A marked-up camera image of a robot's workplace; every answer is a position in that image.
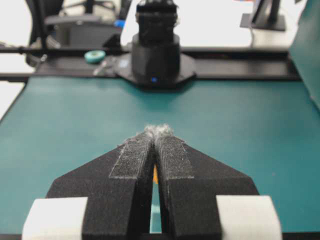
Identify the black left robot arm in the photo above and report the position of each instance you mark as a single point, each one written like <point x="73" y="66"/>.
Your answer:
<point x="155" y="42"/>

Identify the orange block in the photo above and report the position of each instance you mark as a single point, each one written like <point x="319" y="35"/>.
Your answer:
<point x="155" y="175"/>

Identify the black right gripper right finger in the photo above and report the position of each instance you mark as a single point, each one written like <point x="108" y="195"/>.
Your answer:
<point x="204" y="199"/>

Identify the teal tape roll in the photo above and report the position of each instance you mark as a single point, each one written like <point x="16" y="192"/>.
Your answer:
<point x="94" y="56"/>

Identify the teal side panel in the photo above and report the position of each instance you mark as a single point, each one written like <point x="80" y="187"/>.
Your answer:
<point x="305" y="50"/>

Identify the black monitor stand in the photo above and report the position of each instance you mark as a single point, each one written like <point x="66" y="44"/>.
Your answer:
<point x="265" y="16"/>

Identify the black office chair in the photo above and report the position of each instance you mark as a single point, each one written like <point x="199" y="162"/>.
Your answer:
<point x="83" y="24"/>

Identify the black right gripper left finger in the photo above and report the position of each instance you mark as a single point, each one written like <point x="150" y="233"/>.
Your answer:
<point x="108" y="198"/>

